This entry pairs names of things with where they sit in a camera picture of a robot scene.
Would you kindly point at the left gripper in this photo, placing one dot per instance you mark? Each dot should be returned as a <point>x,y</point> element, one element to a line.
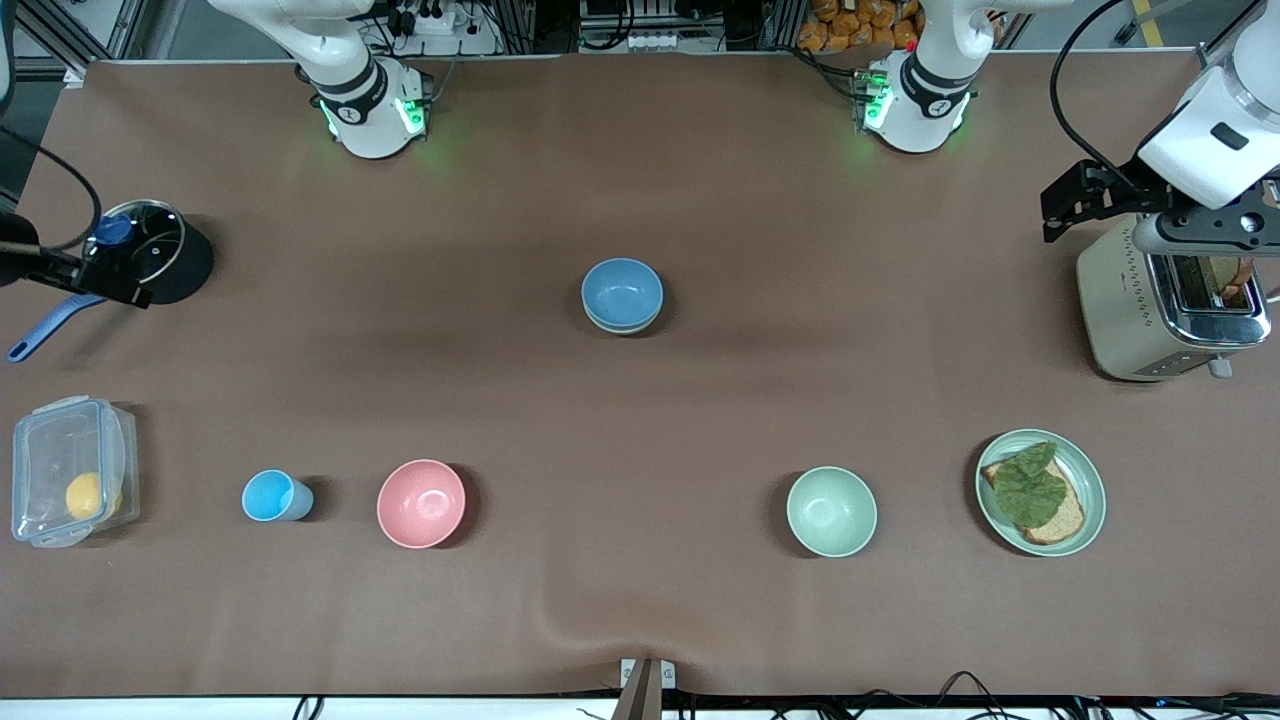
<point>1122,192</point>

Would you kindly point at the blue bowl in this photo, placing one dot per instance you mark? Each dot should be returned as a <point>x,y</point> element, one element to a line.
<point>622,292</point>

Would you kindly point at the pale green bowl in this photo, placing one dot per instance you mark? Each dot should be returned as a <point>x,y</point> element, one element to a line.
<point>622,328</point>
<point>831,512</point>

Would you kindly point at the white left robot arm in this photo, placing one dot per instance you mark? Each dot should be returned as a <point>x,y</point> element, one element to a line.
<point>920,100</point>

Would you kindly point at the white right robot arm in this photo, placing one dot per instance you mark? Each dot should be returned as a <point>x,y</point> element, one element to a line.
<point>360,100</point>

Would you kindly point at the pink bowl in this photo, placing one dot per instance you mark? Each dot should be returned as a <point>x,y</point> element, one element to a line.
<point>421,504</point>

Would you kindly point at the glass lid with blue knob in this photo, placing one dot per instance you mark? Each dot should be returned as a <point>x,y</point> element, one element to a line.
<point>155,230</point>

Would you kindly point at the beige and chrome toaster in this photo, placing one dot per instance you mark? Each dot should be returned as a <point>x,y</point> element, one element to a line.
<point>1125,310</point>

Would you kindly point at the brown toast slice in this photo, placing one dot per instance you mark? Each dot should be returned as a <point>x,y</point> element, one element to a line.
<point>1232,278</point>

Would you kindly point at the clear plastic lidded container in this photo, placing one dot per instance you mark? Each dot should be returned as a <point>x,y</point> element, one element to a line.
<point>60,450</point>

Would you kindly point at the yellow lemon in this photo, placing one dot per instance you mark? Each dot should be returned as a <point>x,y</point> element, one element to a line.
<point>90,496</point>

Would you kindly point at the light blue cup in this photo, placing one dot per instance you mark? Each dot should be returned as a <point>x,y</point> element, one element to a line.
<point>270,496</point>

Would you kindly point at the pale green plate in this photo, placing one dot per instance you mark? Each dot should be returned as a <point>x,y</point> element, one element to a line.
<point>1090,480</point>

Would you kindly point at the orange snack bag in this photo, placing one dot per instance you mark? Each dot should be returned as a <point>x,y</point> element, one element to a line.
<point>860,25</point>

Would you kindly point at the green lettuce leaf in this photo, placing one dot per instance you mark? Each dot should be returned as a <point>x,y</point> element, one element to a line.
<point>1030,485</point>

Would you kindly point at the brown bread slice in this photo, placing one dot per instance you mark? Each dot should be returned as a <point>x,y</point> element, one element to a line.
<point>1065,520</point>

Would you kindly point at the white power strip with plugs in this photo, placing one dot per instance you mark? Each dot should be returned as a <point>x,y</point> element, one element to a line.
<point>425,18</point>

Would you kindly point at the small white power strip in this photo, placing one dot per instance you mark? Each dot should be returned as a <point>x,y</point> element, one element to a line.
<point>652,41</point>

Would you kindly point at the brown table mat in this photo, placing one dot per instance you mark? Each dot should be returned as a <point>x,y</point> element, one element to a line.
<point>640,450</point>

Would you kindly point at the grey metal camera bracket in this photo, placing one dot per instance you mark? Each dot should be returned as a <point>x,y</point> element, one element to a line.
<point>645,685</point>

